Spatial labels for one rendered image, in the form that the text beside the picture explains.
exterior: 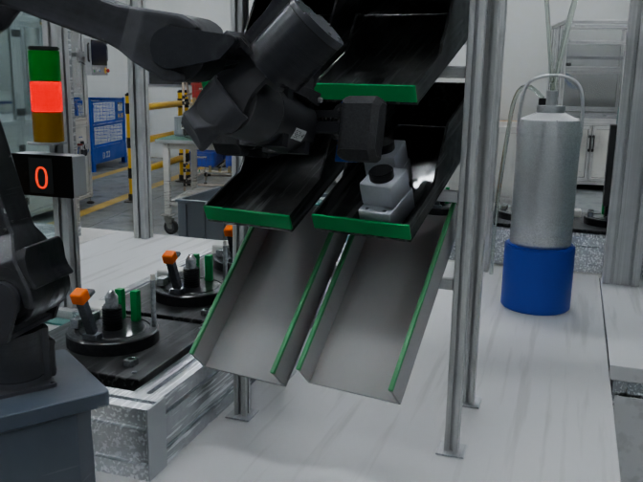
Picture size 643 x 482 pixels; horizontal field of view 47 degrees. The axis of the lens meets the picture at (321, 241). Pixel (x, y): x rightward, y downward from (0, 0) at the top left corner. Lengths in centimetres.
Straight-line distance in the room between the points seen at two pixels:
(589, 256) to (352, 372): 129
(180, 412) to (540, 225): 94
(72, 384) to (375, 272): 43
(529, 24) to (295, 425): 1070
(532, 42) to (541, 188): 998
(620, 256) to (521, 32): 968
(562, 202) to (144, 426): 105
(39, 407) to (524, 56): 1106
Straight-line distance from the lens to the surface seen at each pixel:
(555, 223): 171
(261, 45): 64
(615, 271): 207
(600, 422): 127
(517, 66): 1161
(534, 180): 169
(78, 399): 80
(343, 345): 99
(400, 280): 102
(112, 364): 112
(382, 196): 89
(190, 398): 110
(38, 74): 133
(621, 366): 151
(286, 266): 107
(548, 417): 126
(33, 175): 135
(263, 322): 103
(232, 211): 97
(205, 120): 65
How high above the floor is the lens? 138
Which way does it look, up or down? 13 degrees down
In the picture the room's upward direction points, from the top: 1 degrees clockwise
